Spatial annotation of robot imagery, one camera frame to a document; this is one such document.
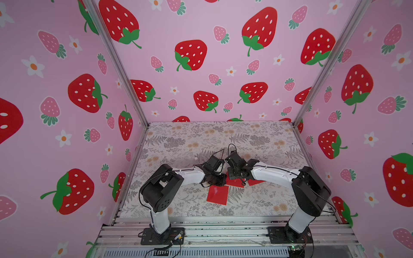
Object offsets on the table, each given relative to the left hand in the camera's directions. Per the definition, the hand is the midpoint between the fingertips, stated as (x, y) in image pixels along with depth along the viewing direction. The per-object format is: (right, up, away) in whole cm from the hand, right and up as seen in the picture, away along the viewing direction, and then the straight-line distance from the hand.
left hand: (228, 182), depth 91 cm
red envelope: (-6, -6, -3) cm, 9 cm away
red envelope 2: (+14, 0, 0) cm, 14 cm away
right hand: (+3, +7, +1) cm, 8 cm away
